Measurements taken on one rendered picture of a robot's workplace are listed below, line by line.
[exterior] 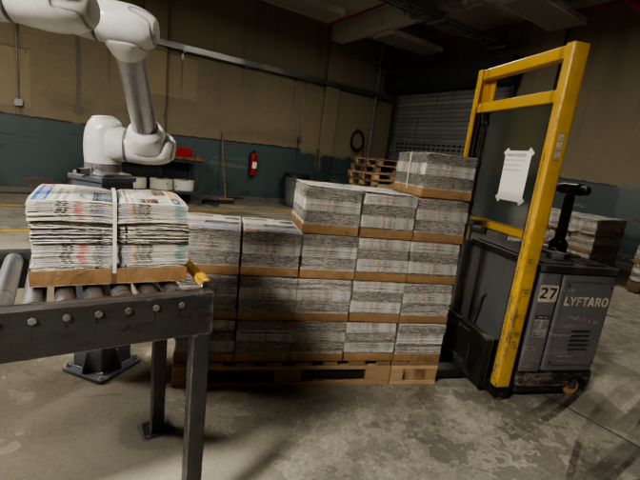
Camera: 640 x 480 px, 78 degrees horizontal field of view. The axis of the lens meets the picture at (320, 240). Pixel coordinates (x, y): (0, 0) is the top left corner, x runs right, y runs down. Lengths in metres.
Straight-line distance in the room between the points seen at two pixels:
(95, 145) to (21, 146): 6.33
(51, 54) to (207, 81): 2.59
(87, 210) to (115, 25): 0.71
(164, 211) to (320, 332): 1.21
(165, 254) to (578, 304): 2.17
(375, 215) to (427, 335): 0.77
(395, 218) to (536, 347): 1.09
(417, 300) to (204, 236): 1.16
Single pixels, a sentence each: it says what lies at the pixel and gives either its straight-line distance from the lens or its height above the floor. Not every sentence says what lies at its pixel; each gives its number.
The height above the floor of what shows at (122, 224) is 0.97.
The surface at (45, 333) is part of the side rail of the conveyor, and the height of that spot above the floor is 0.74.
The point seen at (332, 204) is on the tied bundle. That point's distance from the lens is 1.93.
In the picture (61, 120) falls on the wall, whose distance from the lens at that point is 8.36.
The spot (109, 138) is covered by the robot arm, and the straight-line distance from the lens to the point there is 2.06.
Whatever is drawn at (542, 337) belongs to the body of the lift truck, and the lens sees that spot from 2.55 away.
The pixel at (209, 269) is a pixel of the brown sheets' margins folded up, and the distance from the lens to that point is 1.94.
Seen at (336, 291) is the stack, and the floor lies 0.54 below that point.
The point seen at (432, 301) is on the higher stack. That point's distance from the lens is 2.26.
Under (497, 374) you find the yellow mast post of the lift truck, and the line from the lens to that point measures 2.45.
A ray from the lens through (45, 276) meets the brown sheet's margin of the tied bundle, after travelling 1.20.
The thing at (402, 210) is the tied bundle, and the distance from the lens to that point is 2.05.
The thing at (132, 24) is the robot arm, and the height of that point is 1.56.
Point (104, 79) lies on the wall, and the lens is 8.44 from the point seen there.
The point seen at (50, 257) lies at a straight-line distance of 1.19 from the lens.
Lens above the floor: 1.21
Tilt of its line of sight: 12 degrees down
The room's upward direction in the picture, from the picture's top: 7 degrees clockwise
